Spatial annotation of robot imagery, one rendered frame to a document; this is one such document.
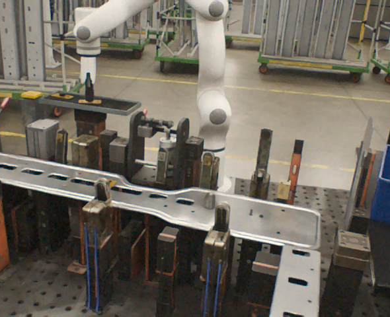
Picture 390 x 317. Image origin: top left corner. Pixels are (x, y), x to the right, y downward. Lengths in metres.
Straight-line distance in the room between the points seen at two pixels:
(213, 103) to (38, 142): 0.65
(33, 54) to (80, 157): 4.05
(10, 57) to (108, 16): 4.15
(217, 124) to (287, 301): 0.85
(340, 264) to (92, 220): 0.65
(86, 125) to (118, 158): 0.25
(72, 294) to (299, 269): 0.72
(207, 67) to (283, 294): 0.94
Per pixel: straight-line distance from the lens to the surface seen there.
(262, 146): 1.38
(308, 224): 1.31
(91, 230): 1.24
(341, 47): 8.48
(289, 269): 1.12
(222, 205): 1.10
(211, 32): 1.68
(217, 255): 1.10
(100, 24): 1.56
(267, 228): 1.25
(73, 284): 1.51
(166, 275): 1.26
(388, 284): 1.11
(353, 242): 1.17
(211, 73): 1.69
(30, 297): 1.49
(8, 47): 5.66
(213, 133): 1.73
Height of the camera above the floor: 1.65
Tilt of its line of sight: 24 degrees down
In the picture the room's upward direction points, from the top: 4 degrees clockwise
